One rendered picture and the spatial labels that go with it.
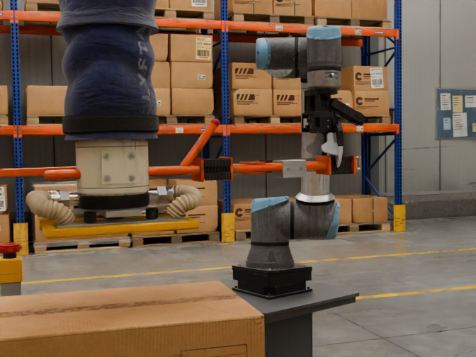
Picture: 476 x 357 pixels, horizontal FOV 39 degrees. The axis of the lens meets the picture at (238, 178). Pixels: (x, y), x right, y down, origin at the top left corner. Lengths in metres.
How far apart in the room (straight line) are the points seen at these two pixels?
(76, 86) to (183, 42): 7.57
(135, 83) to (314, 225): 1.21
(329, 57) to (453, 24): 10.89
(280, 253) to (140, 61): 1.22
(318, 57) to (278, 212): 0.92
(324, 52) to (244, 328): 0.74
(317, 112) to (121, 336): 0.76
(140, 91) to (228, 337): 0.59
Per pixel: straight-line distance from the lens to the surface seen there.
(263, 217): 2.55
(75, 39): 1.56
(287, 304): 2.43
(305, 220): 2.54
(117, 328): 1.44
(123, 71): 1.53
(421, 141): 12.08
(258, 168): 1.69
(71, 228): 1.47
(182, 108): 9.00
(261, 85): 9.37
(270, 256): 2.55
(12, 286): 2.09
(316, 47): 1.78
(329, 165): 1.76
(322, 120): 1.77
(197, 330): 1.47
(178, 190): 1.62
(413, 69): 12.06
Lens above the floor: 1.33
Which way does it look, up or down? 3 degrees down
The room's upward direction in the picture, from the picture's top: 1 degrees counter-clockwise
